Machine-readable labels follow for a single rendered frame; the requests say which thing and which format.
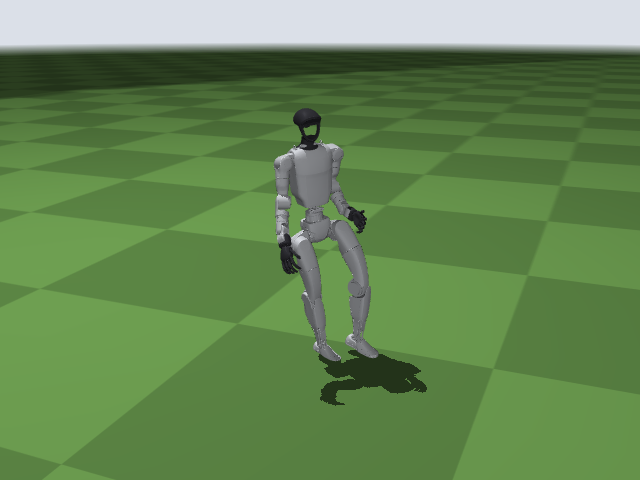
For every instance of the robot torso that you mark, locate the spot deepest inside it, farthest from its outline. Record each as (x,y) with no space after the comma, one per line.
(311,184)

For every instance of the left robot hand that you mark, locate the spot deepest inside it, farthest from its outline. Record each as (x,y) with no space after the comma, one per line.
(358,218)

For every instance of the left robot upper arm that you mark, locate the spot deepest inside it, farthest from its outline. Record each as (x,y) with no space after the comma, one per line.
(337,155)

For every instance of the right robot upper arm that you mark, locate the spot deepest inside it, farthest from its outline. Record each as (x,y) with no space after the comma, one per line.
(282,165)

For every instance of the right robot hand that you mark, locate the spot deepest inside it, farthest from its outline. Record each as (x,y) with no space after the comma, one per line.
(287,255)

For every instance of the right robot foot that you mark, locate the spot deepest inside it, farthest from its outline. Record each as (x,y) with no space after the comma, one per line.
(327,352)

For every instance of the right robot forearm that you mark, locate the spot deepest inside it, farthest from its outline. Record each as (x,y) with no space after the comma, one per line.
(282,225)

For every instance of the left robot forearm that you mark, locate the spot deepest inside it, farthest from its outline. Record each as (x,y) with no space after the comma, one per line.
(341,204)

